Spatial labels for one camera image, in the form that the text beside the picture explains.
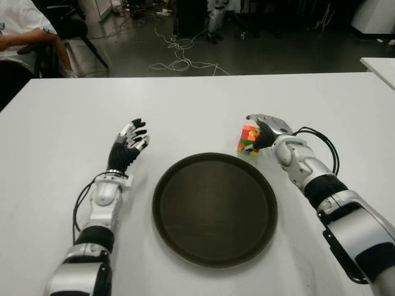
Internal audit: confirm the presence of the multicoloured Rubik's cube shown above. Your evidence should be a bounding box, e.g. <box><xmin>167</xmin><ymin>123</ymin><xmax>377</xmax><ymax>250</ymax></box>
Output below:
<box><xmin>236</xmin><ymin>125</ymin><xmax>263</xmax><ymax>158</ymax></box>

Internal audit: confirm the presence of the white tangled floor cable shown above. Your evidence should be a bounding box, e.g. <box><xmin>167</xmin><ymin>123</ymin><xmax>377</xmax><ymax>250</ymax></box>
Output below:
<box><xmin>149</xmin><ymin>21</ymin><xmax>231</xmax><ymax>76</ymax></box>

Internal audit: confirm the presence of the grey folded metal stand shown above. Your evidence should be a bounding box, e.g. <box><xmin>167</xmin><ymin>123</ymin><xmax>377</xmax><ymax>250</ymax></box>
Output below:
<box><xmin>314</xmin><ymin>2</ymin><xmax>336</xmax><ymax>32</ymax></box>

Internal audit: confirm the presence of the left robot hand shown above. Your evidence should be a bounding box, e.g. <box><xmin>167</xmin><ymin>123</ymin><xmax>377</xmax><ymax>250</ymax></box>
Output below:
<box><xmin>107</xmin><ymin>118</ymin><xmax>151</xmax><ymax>176</ymax></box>

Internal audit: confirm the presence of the seated person in white shirt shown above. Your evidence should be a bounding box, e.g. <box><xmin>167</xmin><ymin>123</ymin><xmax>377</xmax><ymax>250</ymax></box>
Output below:
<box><xmin>0</xmin><ymin>0</ymin><xmax>78</xmax><ymax>113</ymax></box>

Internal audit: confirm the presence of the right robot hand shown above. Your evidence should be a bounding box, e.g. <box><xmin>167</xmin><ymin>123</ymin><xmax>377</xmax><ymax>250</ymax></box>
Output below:
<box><xmin>246</xmin><ymin>113</ymin><xmax>294</xmax><ymax>152</ymax></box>

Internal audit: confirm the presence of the white storage cabinet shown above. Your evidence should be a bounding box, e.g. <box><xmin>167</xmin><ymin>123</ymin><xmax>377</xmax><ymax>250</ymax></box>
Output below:
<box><xmin>97</xmin><ymin>0</ymin><xmax>112</xmax><ymax>22</ymax></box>

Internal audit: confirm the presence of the white side table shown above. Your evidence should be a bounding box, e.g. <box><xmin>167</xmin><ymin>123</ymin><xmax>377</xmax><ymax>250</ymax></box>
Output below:
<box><xmin>359</xmin><ymin>57</ymin><xmax>395</xmax><ymax>90</ymax></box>

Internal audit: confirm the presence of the dark brown round plate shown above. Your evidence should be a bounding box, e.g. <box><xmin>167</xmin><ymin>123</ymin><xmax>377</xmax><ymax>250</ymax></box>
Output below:
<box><xmin>151</xmin><ymin>152</ymin><xmax>278</xmax><ymax>268</ymax></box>

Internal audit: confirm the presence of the white machine housing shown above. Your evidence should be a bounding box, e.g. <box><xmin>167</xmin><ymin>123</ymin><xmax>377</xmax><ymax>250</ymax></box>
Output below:
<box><xmin>350</xmin><ymin>0</ymin><xmax>395</xmax><ymax>39</ymax></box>

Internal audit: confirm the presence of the black cabinet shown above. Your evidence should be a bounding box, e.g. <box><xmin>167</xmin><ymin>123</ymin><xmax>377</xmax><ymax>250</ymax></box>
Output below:
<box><xmin>174</xmin><ymin>0</ymin><xmax>210</xmax><ymax>38</ymax></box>

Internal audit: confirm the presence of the black office chair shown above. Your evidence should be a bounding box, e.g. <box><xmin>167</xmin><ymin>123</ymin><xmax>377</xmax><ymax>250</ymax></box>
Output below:
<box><xmin>18</xmin><ymin>0</ymin><xmax>109</xmax><ymax>78</ymax></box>

